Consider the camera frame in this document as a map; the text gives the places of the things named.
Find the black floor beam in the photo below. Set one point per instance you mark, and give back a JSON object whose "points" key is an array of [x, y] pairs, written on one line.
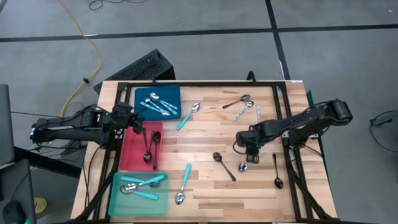
{"points": [[46, 161]]}

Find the black frame clip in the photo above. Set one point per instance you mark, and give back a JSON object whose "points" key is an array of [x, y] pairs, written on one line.
{"points": [[251, 73]]}

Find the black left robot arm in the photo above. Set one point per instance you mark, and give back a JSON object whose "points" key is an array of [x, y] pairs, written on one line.
{"points": [[68, 132]]}

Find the black computer mouse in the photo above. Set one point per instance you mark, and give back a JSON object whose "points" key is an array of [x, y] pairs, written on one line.
{"points": [[14, 213]]}

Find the yellow floor marker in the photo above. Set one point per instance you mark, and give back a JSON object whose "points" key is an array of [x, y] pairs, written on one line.
{"points": [[42, 205]]}

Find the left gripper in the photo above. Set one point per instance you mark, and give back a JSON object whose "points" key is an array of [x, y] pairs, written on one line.
{"points": [[124, 115]]}

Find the dark grey monitor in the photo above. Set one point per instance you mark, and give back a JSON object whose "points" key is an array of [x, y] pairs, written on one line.
{"points": [[6, 124]]}

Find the silver mounting plate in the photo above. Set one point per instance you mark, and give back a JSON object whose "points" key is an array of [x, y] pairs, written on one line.
{"points": [[285, 134]]}

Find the black metal spoon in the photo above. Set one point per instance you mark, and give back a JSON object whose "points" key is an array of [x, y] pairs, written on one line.
{"points": [[245, 98], [151, 141], [156, 137], [217, 156], [147, 157], [279, 183]]}

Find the blue plastic bin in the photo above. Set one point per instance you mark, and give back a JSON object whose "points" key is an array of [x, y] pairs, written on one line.
{"points": [[172, 95]]}

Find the black desk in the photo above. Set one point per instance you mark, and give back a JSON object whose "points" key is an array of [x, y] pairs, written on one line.
{"points": [[21, 180]]}

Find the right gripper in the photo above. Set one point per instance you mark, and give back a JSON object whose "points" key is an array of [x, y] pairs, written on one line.
{"points": [[248, 141]]}

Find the pink plastic bin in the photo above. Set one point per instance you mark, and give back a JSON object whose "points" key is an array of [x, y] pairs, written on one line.
{"points": [[130, 155]]}

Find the teal translucent plastic bin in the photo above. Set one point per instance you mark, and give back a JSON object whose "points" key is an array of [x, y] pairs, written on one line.
{"points": [[140, 207]]}

